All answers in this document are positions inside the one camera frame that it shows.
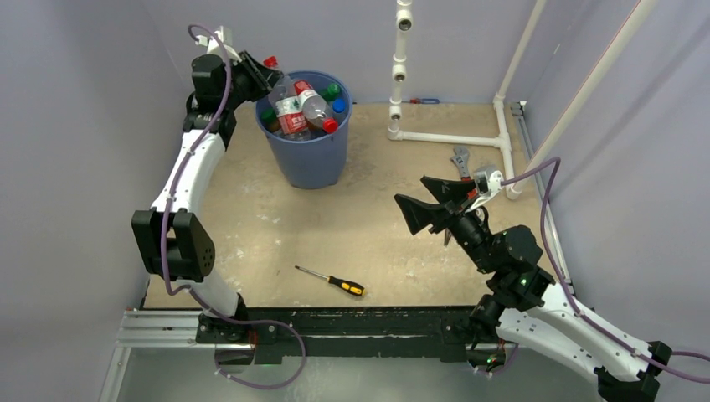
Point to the red handled adjustable wrench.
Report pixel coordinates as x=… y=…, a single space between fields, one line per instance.
x=460 y=160

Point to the yellow handled pliers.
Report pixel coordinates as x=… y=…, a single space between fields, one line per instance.
x=447 y=238

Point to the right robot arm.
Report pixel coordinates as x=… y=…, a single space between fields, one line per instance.
x=527 y=304

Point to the blue plastic bin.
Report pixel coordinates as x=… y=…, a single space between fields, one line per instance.
x=317 y=163

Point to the green plastic bottle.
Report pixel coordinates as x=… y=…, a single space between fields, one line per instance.
x=331 y=92

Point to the red cap clear bottle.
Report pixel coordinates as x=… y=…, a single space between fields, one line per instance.
x=286 y=105

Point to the red blue screwdriver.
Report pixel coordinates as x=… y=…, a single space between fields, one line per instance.
x=423 y=101

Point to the red label clear bottle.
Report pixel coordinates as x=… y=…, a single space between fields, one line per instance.
x=315 y=108

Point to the white PVC pipe frame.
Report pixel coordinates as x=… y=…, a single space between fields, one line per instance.
x=404 y=22

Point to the green cap tea bottle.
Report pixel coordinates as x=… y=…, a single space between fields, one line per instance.
x=270 y=120

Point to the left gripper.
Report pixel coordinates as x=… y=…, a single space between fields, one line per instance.
x=263 y=79

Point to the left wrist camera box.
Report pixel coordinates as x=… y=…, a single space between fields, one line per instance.
x=217 y=42

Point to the black yellow screwdriver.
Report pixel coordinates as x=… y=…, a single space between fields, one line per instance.
x=351 y=287

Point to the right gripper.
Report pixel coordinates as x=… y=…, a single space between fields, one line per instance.
x=418 y=213

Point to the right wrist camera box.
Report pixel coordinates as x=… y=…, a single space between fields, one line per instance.
x=488 y=181

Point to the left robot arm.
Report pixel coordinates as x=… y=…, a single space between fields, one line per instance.
x=172 y=242

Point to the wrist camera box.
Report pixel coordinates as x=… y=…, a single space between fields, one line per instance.
x=217 y=42
x=488 y=181

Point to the small Pepsi bottle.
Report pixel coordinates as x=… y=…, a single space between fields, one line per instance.
x=339 y=109

